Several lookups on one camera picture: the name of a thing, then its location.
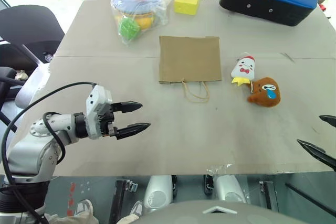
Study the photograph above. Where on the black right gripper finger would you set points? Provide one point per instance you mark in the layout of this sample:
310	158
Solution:
319	153
329	119

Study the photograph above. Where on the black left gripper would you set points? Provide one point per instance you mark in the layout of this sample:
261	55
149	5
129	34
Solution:
105	122

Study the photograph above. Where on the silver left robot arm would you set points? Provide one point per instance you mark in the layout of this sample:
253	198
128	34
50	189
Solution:
31	150

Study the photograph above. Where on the brown paper bag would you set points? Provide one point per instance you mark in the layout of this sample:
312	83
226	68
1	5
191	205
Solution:
189	61

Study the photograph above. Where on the clear plastic bag of toys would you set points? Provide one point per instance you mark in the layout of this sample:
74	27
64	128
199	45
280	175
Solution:
139	9

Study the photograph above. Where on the brown crying plush toy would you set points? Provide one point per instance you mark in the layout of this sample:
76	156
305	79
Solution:
265	92

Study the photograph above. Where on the silver left robot leg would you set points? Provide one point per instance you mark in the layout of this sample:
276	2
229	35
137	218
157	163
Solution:
157	191

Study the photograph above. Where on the silver robot leg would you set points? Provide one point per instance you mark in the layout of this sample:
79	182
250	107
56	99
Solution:
229	188
157	191

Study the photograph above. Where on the white sneaker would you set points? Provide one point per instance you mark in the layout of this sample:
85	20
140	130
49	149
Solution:
136	208
84	207

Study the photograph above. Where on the silver right robot leg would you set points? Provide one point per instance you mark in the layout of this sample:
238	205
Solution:
229	188

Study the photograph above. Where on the white plush toy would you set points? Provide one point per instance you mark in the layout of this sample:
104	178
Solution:
244	69

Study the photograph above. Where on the silver robot torso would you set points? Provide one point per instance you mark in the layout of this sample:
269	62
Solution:
225	212

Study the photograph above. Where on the yellow cheese block toy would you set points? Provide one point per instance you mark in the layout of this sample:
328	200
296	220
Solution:
186	1

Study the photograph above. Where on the black office chair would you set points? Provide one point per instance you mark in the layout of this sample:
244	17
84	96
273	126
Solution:
29	32

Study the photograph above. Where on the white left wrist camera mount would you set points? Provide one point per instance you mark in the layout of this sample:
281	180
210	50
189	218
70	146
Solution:
96	103

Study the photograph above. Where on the black table leg frame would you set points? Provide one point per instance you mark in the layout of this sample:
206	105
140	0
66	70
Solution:
270	195
119	197

